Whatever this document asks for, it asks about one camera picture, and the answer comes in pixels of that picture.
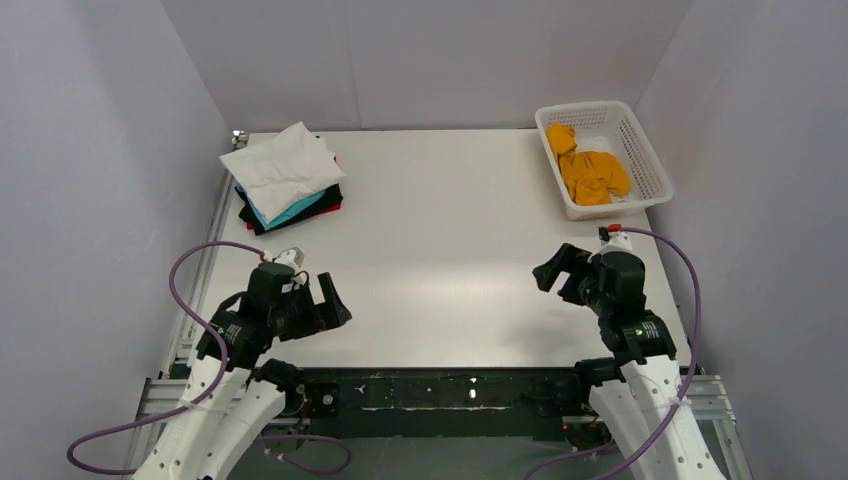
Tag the white plastic basket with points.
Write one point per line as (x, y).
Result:
(612, 127)

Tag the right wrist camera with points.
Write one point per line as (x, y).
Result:
(613, 239)

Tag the red folded t shirt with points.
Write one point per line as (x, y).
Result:
(331, 209)

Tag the yellow t shirt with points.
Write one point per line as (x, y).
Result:
(591, 178)

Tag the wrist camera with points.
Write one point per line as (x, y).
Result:
(292, 259)
(613, 239)

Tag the black folded t shirt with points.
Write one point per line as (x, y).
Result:
(298, 215)

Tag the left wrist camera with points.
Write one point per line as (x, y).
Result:
(292, 259)

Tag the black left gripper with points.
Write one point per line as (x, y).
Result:
(317, 310)

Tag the cyan folded t shirt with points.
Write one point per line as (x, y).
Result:
(291, 212)

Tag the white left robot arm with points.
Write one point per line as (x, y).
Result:
(232, 393)

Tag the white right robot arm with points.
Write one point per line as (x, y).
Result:
(638, 392)

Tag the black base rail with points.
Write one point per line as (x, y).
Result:
(542, 404)

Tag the white folded t shirt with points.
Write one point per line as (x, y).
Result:
(290, 167)

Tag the aluminium table frame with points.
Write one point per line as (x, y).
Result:
(182, 332)

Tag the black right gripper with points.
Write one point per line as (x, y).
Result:
(573, 283)

